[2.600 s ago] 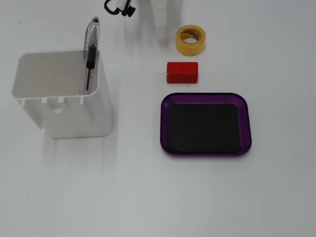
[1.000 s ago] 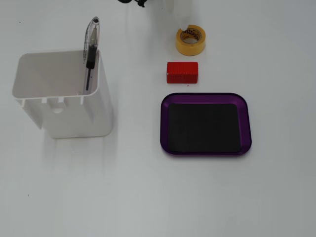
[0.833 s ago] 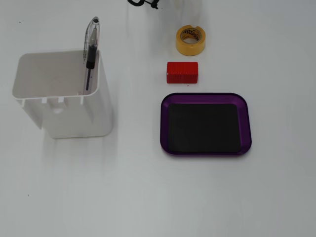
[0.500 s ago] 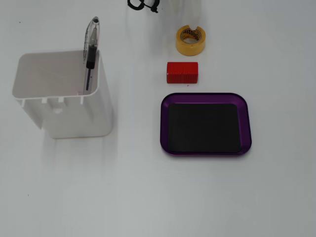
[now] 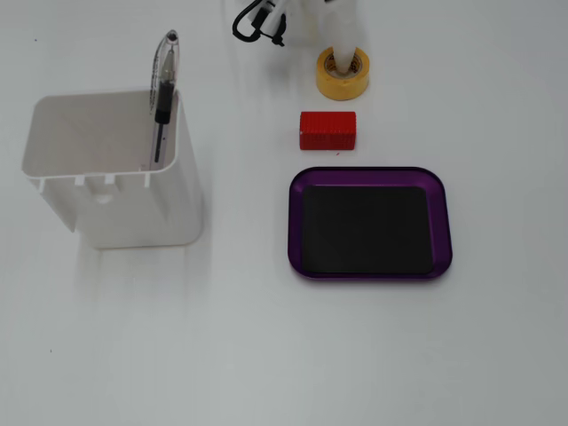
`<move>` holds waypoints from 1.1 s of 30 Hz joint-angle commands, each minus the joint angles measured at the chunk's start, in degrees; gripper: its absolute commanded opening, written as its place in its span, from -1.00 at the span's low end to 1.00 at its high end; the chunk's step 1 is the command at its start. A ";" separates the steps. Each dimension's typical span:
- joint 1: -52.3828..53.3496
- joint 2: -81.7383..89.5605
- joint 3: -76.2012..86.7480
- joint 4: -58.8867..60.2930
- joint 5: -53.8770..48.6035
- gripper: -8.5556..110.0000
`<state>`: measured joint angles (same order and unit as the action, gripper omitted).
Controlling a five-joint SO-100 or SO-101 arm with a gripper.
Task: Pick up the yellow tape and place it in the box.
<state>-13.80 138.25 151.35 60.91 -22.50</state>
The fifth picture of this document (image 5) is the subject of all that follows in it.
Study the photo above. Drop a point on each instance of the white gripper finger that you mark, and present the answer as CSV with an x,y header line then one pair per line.
x,y
302,24
342,40

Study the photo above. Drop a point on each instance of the yellow tape roll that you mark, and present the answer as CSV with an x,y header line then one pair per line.
x,y
341,89

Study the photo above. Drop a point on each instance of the white plastic box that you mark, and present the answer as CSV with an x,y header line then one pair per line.
x,y
142,213

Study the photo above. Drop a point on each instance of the red ribbed block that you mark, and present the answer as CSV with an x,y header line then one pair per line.
x,y
327,131

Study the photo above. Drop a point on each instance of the clear black pen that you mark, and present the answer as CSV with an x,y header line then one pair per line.
x,y
164,97

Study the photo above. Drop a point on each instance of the purple metal tray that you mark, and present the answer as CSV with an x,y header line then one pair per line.
x,y
295,222

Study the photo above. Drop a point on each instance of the black tray mat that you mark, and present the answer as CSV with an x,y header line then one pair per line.
x,y
368,231

